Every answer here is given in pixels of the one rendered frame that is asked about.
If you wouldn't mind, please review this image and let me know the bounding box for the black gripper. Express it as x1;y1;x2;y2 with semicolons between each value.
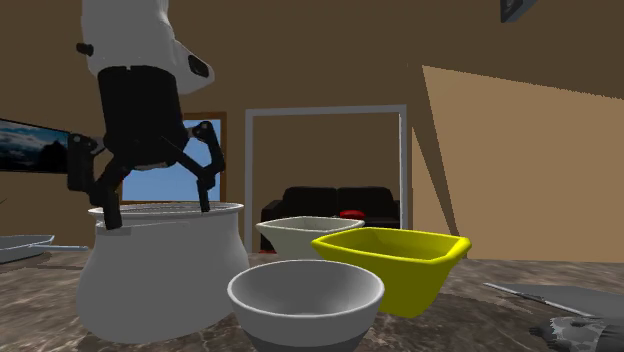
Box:
67;65;227;231

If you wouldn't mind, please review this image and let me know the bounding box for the wood framed window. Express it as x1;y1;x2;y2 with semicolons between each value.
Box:
119;111;228;205

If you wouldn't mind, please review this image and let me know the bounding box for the large white pot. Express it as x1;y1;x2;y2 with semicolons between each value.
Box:
74;201;251;345

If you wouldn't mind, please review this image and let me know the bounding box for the pale grey pan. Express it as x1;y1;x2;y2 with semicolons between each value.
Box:
0;234;90;265

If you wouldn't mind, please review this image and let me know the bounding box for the white square bowl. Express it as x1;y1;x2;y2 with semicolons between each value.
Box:
255;215;366;261

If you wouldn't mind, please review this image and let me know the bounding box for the black sofa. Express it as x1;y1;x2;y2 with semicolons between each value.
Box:
260;185;401;253

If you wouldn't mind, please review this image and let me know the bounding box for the round white bowl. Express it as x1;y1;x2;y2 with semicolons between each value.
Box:
226;258;386;352

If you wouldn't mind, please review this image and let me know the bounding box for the yellow square bowl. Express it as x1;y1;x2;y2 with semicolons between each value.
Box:
310;225;473;320

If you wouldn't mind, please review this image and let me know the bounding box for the grey flat tray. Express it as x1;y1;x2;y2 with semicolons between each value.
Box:
482;281;624;319

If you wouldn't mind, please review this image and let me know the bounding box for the mottled grey black object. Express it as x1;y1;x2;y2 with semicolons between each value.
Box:
528;315;624;352

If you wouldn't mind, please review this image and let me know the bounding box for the grey door frame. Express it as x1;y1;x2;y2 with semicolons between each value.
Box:
244;104;409;255

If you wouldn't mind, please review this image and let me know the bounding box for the dark landscape wall picture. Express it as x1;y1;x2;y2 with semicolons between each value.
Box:
0;117;70;175

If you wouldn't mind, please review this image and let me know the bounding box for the small dark wall picture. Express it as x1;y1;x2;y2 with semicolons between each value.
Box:
499;0;538;24

